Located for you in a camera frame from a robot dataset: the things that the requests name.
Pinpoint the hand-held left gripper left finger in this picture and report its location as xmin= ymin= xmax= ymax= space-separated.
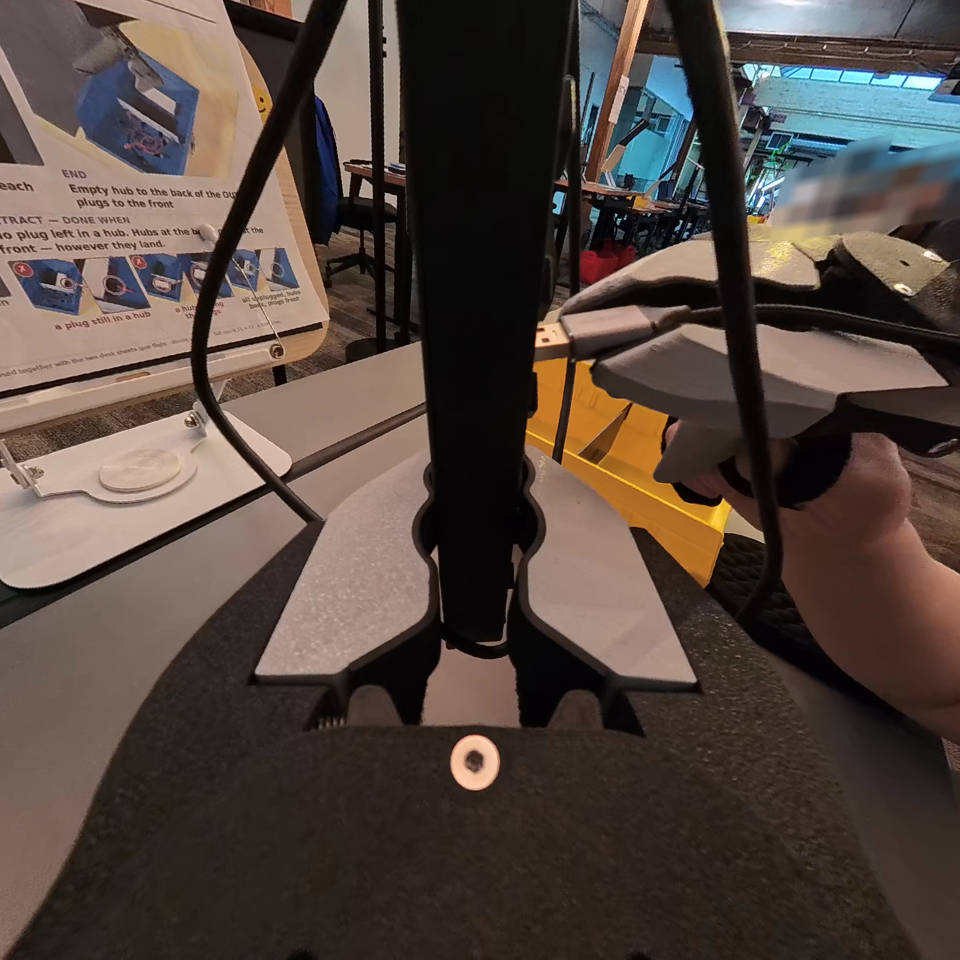
xmin=249 ymin=450 xmax=445 ymax=718

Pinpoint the person's right forearm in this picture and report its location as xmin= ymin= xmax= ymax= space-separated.
xmin=833 ymin=578 xmax=960 ymax=745

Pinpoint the black stand pole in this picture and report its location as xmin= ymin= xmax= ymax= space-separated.
xmin=366 ymin=0 xmax=393 ymax=351

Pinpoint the yellow plastic bin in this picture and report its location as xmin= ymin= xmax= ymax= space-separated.
xmin=525 ymin=356 xmax=733 ymax=588

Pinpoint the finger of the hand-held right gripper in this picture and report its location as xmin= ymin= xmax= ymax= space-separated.
xmin=593 ymin=321 xmax=960 ymax=447
xmin=558 ymin=237 xmax=825 ymax=322

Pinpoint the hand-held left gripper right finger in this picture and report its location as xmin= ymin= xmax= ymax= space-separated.
xmin=507 ymin=444 xmax=705 ymax=721

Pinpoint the thick black hub cable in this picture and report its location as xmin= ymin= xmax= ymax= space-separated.
xmin=189 ymin=0 xmax=784 ymax=628

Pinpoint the black USB hub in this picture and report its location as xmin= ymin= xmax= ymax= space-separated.
xmin=393 ymin=0 xmax=579 ymax=651

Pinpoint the blue jacket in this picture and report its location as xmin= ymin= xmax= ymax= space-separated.
xmin=306 ymin=96 xmax=345 ymax=250

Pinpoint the instruction poster board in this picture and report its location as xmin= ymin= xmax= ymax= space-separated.
xmin=0 ymin=0 xmax=333 ymax=400

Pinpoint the black quilted cushion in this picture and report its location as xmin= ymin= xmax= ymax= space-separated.
xmin=704 ymin=531 xmax=865 ymax=723

